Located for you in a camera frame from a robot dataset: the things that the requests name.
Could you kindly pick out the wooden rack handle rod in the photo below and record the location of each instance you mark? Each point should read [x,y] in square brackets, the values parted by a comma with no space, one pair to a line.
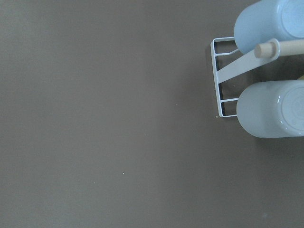
[275,48]

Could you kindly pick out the light blue cup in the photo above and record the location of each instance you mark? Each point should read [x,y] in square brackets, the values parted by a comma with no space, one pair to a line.
[268,19]

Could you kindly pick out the grey cup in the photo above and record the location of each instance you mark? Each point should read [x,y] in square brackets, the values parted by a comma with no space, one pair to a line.
[273,109]

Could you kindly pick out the white wire cup rack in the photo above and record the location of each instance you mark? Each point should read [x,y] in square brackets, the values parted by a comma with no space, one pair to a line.
[241,65]

